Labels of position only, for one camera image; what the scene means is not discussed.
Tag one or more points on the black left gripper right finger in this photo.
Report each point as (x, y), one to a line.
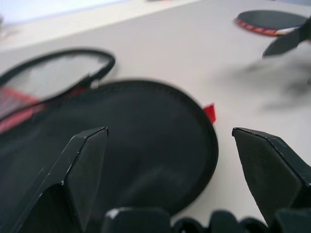
(267, 170)

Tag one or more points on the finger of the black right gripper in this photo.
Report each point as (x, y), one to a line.
(284, 43)
(306, 24)

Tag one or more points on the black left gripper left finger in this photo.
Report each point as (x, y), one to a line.
(73, 174)

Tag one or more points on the black red-edged table tennis paddle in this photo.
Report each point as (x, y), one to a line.
(267, 18)

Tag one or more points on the black round zip case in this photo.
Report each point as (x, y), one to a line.
(145, 136)

